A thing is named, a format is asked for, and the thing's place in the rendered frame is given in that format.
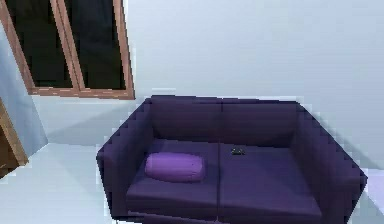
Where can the light purple cushion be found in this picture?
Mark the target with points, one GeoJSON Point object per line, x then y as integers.
{"type": "Point", "coordinates": [174, 166]}

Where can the small black remote control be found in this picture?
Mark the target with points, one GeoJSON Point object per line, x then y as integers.
{"type": "Point", "coordinates": [238, 151]}

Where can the dark purple sofa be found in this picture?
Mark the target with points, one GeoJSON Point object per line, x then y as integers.
{"type": "Point", "coordinates": [266, 180]}

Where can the brown framed window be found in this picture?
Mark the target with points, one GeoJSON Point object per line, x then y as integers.
{"type": "Point", "coordinates": [71, 46]}

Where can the brown wooden door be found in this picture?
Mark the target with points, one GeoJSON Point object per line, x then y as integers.
{"type": "Point", "coordinates": [8, 146]}

